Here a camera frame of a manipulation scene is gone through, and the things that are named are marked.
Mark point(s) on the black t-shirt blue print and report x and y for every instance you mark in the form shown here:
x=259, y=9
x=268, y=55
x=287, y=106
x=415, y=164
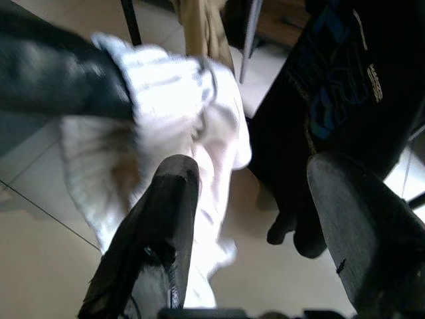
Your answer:
x=299, y=99

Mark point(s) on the dark wooden sideboard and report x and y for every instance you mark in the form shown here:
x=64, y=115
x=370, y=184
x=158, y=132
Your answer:
x=275, y=30

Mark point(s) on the white knit garment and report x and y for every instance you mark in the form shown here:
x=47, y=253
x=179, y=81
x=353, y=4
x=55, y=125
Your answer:
x=172, y=99

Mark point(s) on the grey fabric ottoman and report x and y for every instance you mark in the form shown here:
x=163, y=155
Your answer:
x=20, y=133

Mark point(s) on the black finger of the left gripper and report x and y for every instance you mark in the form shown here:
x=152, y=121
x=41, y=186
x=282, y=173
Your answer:
x=50, y=66

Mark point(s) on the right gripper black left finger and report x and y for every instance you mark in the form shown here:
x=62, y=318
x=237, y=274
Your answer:
x=159, y=206

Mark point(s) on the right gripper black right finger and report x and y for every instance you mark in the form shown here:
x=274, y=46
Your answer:
x=365, y=232

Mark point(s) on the beige garment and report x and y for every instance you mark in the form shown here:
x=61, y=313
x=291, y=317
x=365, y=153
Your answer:
x=202, y=30

